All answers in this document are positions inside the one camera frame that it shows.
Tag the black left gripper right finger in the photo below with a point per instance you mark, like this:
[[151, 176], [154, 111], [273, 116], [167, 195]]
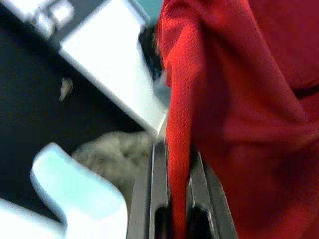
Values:
[[207, 204]]

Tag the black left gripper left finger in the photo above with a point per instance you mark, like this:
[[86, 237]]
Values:
[[154, 189]]

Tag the red cloth garment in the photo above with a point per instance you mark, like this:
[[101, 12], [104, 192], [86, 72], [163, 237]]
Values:
[[249, 99]]

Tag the olive green beanbag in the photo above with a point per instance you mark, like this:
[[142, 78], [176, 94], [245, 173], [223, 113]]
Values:
[[112, 154]]

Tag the white plastic chair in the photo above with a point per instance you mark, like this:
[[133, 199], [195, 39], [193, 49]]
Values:
[[74, 194]]

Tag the tall black panel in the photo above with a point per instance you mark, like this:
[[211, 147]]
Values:
[[30, 112]]

